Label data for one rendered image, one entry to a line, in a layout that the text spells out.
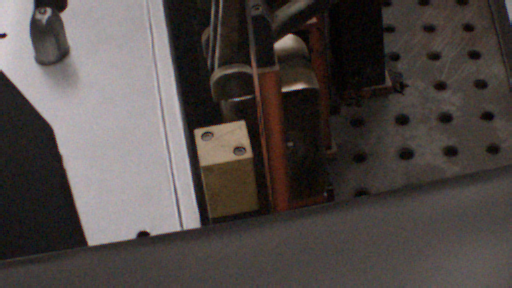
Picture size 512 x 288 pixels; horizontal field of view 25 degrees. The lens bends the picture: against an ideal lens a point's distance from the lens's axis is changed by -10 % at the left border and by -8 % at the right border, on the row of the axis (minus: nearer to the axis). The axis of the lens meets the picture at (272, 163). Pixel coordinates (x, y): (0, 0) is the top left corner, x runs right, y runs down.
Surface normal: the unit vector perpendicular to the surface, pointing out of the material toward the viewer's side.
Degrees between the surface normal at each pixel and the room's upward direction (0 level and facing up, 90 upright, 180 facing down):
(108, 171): 0
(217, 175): 90
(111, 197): 0
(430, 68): 0
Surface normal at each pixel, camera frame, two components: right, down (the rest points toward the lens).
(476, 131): -0.07, -0.67
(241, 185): 0.18, 0.72
